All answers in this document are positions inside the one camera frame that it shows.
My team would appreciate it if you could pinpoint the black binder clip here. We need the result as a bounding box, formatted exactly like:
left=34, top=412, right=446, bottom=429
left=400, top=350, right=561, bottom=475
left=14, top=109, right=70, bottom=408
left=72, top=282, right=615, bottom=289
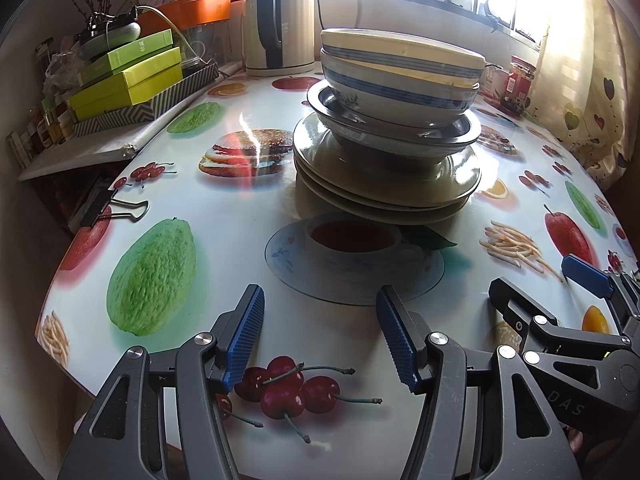
left=79, top=177, right=150, bottom=228

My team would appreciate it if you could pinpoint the grey oval device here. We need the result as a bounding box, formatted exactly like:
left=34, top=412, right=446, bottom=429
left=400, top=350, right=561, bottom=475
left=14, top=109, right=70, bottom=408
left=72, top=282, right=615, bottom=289
left=78, top=22, right=141, bottom=61

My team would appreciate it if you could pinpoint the orange box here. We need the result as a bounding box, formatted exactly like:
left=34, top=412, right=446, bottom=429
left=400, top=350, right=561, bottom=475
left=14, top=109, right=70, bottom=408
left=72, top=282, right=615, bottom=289
left=138, top=0, right=231, bottom=37

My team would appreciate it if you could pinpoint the stainless steel bowl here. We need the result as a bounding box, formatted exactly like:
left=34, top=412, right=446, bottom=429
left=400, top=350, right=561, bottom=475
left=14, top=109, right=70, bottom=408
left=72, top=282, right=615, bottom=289
left=307, top=80, right=482, bottom=165

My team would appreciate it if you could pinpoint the heart patterned curtain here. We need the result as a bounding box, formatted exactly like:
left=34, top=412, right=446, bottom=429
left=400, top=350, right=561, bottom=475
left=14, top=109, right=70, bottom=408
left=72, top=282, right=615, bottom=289
left=527, top=0, right=639, bottom=190

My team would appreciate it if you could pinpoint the lower lime green box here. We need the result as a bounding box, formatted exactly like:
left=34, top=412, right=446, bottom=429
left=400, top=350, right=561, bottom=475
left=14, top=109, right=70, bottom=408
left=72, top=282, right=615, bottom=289
left=70, top=47, right=182, bottom=122

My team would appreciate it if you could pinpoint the upper green box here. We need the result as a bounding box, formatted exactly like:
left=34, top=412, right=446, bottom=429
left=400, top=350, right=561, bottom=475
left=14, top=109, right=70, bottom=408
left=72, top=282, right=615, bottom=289
left=78, top=29, right=174, bottom=87

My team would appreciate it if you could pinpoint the person's right hand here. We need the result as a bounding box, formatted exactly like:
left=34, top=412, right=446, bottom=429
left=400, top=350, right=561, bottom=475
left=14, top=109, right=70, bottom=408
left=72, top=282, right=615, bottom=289
left=565, top=426, right=584, bottom=454

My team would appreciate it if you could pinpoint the red-lidded sauce jar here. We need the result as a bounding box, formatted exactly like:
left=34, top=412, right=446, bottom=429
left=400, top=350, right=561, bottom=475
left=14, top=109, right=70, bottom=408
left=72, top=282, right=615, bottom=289
left=501, top=55, right=536, bottom=115

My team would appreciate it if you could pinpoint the white side shelf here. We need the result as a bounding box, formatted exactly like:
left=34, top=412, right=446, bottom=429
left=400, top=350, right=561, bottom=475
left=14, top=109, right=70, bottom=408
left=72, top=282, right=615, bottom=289
left=17, top=76, right=224, bottom=182

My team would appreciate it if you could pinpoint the black power cable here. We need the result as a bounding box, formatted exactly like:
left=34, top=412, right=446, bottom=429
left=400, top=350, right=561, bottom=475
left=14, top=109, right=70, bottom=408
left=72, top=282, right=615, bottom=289
left=309, top=0, right=331, bottom=36

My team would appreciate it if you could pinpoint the large white blue-striped bowl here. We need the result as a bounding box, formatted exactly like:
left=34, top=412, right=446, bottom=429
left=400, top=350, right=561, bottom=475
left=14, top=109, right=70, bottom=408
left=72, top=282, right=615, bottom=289
left=320, top=50, right=480, bottom=128

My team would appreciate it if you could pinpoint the chevron patterned tray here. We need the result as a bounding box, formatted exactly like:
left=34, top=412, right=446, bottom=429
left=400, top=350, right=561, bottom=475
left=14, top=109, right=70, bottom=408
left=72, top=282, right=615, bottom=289
left=70, top=61, right=220, bottom=136

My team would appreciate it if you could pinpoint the fruit printed tablecloth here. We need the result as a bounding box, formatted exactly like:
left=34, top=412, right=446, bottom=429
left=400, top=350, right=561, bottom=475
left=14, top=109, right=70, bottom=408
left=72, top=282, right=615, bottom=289
left=37, top=75, right=639, bottom=479

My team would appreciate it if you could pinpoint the small white blue-striped bowl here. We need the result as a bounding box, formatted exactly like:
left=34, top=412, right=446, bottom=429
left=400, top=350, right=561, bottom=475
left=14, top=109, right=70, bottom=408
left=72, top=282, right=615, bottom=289
left=320, top=28, right=486, bottom=86

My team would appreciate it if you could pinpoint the white small container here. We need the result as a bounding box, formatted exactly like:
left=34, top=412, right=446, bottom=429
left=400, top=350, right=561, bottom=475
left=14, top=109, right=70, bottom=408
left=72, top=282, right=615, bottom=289
left=480, top=63, right=510, bottom=101

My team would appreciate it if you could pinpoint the cream plate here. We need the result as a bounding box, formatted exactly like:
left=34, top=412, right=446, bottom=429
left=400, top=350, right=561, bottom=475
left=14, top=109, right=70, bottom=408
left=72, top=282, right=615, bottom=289
left=293, top=113, right=482, bottom=209
left=294, top=160, right=469, bottom=212
left=297, top=171, right=468, bottom=226

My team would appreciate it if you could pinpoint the cream electric kettle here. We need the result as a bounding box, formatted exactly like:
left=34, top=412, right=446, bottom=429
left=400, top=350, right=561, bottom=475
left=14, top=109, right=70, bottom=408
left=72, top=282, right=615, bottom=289
left=242, top=0, right=314, bottom=77

